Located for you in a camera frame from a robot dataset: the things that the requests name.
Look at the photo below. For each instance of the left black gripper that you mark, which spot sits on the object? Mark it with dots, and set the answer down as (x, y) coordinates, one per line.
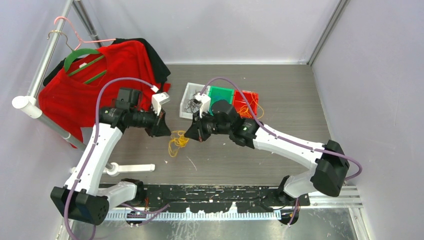
(159, 127)

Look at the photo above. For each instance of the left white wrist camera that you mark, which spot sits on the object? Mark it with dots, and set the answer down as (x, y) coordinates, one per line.
(157, 100)

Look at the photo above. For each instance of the green clothes hanger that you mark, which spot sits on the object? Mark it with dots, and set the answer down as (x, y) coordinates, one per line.
(78, 53)

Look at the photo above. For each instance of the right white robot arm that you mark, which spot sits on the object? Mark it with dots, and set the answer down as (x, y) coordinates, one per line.
(326, 166)

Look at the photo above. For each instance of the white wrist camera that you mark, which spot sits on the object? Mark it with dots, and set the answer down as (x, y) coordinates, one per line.
(204, 102)
(157, 100)

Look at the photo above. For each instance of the black garment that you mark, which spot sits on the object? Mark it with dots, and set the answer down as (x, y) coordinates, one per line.
(160, 69)

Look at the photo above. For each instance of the aluminium rail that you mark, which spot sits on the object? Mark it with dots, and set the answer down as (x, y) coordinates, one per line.
(135, 215)

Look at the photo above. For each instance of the red shirt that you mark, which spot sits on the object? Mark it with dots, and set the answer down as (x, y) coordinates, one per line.
(70, 101)

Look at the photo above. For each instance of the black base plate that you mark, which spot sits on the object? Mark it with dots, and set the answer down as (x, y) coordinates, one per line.
(211, 198)

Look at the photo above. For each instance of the pink clothes hanger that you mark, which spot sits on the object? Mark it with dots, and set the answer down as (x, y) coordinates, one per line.
(80, 39)

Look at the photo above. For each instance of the gold wire hanger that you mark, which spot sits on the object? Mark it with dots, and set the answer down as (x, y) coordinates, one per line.
(59, 38)

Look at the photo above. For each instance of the metal clothes rack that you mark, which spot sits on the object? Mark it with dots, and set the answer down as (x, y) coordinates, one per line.
(28, 103)

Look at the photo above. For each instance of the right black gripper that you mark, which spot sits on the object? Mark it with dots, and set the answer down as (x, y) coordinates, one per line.
(195, 131)

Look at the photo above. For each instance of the green plastic bin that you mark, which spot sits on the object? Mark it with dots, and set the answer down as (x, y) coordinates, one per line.
(220, 93)

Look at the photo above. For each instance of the white plastic bin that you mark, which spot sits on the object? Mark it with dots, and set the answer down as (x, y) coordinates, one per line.
(187, 106)

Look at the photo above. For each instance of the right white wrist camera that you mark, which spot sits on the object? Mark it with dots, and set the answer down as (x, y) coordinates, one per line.
(204, 102)

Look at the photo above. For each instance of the white rack foot bar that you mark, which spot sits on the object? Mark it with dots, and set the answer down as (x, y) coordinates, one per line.
(132, 168)

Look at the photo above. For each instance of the red plastic bin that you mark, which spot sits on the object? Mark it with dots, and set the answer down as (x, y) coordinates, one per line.
(246, 103)

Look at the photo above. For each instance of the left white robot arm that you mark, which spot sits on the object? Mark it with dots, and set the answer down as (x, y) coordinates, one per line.
(80, 198)

